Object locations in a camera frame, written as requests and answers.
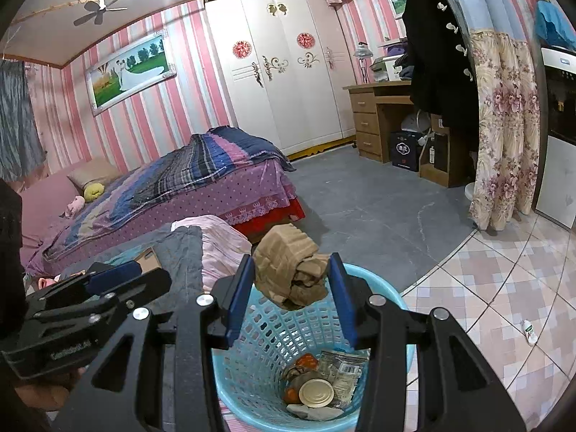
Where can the grey curtain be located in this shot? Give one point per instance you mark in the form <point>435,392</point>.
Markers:
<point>18,121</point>

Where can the white ceiling fan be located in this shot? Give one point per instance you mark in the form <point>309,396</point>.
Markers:
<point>99,9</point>

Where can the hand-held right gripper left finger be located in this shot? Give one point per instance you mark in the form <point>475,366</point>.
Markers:
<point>240,297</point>

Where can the beige phone case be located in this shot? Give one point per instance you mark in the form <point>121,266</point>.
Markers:
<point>148,263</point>

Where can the grey blanket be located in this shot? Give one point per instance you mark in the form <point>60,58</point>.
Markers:
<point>180,252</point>

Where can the light blue plastic basket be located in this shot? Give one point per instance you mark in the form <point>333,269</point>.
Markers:
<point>265,346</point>

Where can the yellow plush toy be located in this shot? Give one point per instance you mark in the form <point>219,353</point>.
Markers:
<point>93,191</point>

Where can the striped plaid bed blanket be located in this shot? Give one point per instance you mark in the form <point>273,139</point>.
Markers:
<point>180,175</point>

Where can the pink plush toy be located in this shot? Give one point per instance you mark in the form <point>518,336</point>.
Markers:
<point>74,206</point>

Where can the white sock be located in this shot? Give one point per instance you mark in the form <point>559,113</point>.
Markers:
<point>315,413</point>

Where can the grey printed snack wrapper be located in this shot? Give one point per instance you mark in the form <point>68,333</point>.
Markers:
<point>344,369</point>

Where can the floral curtain with blue top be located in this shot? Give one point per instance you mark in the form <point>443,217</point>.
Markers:
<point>504,121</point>

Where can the desk lamp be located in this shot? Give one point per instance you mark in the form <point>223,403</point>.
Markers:
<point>361,51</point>

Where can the white electric fan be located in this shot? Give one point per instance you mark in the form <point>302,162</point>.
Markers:
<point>414,123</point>

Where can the bed with purple dotted skirt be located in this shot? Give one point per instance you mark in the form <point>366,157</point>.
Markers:
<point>252,193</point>

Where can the beige pillow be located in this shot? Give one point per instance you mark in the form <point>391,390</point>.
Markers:
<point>92,171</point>

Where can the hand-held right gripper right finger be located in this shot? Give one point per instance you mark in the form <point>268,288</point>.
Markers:
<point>344,301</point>

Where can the black coat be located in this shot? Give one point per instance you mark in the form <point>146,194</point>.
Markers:
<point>436,54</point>

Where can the pile of dark clothes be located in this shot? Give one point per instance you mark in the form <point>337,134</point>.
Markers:
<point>402,65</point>

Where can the pink cloth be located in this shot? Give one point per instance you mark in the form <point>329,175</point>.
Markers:
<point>220,243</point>

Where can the white storage box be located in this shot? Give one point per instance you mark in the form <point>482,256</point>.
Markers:
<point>382,71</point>

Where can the black cardboard box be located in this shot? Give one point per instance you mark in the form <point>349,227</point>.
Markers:
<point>405,153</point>

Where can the small white bottle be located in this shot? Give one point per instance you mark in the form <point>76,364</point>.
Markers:
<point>530,332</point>

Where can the brown cloth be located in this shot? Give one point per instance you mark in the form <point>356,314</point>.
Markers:
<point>283,265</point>

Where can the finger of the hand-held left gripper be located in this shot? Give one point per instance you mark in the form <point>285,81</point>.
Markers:
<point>112,274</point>
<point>135,290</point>

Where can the blue cloth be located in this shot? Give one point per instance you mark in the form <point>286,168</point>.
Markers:
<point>555,24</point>

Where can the wooden desk with drawers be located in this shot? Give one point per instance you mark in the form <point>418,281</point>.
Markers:
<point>366,117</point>

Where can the person's left hand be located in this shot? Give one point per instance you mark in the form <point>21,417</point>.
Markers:
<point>40,396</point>

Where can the white wardrobe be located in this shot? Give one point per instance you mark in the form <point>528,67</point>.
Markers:
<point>288,99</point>

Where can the white water dispenser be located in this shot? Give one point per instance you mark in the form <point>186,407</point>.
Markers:
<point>560,166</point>

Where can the framed wedding photo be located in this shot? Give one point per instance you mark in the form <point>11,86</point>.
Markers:
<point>130,72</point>

